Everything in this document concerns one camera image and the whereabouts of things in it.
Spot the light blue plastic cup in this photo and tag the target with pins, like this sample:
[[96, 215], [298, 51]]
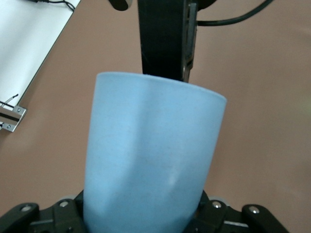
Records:
[[150, 145]]

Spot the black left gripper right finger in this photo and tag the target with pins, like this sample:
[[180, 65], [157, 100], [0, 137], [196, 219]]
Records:
[[230, 221]]

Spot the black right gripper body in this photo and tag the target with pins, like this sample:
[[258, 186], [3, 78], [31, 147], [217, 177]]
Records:
[[205, 3]]

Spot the brown table cover sheet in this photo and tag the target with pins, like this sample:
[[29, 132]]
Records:
[[255, 121]]

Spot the camera mount profile post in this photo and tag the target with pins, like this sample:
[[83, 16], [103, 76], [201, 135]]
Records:
[[5, 117]]

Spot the aluminium corner bracket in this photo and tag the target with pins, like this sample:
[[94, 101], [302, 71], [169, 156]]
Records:
[[19, 112]]

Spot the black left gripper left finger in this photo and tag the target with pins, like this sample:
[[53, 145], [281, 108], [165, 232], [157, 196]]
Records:
[[36, 221]]

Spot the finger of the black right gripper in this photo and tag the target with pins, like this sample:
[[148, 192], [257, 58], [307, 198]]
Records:
[[160, 36], [190, 36]]

